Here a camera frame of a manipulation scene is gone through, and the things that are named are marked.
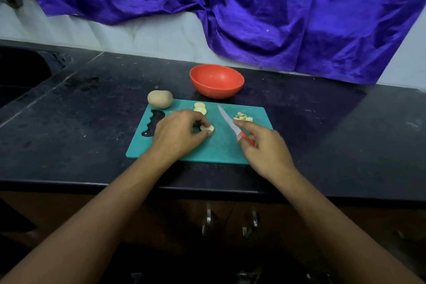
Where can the person's left forearm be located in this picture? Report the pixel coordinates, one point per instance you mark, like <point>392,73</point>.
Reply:
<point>80,227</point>

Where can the person's right hand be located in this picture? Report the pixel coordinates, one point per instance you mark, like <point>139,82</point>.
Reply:
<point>266,154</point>

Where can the teal plastic cutting board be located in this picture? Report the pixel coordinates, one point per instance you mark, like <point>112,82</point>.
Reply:
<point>213,151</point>

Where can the dark kitchen sink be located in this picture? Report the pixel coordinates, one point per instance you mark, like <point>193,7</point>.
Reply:
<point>23,74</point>

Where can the person's left hand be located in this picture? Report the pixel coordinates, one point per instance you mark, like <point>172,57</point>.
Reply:
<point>174,135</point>

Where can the orange bowl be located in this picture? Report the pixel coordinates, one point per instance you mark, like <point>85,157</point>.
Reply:
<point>217,81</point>

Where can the pile of diced apple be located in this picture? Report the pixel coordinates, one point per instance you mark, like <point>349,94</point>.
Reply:
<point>243,117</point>

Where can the whole brown potato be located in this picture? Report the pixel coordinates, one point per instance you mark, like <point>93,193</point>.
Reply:
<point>160,99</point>

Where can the person's right forearm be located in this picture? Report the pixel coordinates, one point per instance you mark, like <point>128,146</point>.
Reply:
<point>346,234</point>

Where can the purple cloth curtain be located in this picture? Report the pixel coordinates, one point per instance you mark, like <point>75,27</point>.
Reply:
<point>286,7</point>

